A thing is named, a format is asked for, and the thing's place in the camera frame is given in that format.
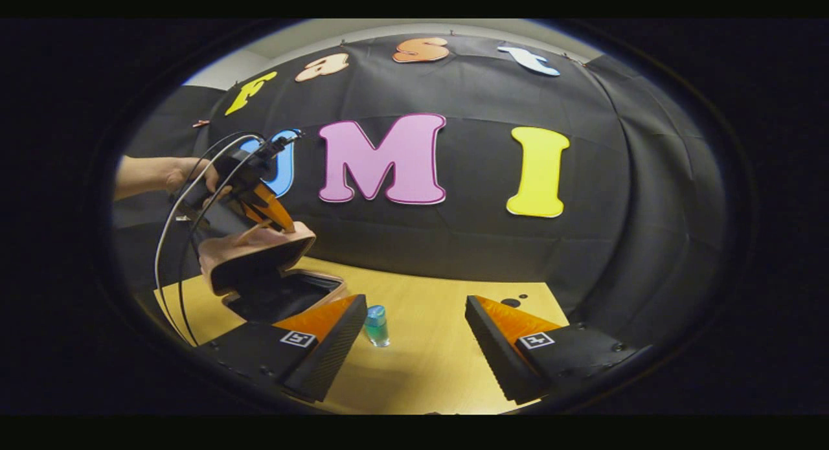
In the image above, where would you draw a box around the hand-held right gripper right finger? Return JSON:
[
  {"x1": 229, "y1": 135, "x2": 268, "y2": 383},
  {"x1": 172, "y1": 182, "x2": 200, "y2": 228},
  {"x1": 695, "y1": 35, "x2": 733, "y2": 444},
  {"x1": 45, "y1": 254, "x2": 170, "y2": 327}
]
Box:
[{"x1": 464, "y1": 295, "x2": 652, "y2": 405}]

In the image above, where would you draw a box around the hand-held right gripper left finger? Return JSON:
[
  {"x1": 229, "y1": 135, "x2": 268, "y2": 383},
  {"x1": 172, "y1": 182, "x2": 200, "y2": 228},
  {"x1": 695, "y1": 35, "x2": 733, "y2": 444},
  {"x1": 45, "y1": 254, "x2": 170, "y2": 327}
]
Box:
[{"x1": 194, "y1": 294, "x2": 368, "y2": 403}]

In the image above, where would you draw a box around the pink suitcase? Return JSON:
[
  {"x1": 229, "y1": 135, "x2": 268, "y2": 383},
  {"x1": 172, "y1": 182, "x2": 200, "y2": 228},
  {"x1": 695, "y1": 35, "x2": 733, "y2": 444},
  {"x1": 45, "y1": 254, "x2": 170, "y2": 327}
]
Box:
[{"x1": 198, "y1": 221, "x2": 350, "y2": 324}]

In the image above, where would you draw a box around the blue green bottle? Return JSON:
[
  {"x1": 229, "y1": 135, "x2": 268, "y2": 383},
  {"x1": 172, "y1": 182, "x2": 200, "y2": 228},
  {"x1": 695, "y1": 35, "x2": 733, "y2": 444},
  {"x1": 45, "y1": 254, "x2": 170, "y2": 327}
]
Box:
[{"x1": 364, "y1": 306, "x2": 391, "y2": 347}]

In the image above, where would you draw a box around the black backdrop cloth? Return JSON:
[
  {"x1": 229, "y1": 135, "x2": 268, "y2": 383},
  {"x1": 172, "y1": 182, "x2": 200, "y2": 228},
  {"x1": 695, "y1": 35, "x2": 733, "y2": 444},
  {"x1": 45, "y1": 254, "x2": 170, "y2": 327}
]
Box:
[{"x1": 113, "y1": 32, "x2": 729, "y2": 347}]

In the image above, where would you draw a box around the white cable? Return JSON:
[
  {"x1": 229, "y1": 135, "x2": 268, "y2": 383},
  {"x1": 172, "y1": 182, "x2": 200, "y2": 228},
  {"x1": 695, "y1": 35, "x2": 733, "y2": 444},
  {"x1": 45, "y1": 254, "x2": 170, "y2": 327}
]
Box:
[{"x1": 154, "y1": 134, "x2": 263, "y2": 339}]

